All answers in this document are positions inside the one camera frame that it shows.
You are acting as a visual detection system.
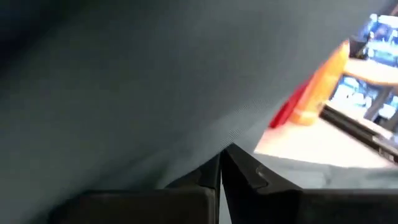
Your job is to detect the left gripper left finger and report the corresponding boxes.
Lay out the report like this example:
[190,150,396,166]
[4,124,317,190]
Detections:
[49,154,221,224]

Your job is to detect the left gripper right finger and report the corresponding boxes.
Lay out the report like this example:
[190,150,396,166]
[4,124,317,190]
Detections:
[220,142,398,224]

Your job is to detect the grey-teal shirt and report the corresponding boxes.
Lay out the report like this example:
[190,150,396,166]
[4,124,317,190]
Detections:
[0,0,398,224]

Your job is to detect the red plastic bin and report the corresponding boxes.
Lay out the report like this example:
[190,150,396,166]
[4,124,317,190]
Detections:
[269,77,312,129]

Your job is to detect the orange spray bottle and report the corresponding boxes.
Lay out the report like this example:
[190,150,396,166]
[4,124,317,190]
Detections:
[289,40,351,127]

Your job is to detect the light wooden desk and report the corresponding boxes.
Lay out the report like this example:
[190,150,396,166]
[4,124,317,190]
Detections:
[343,58,398,87]

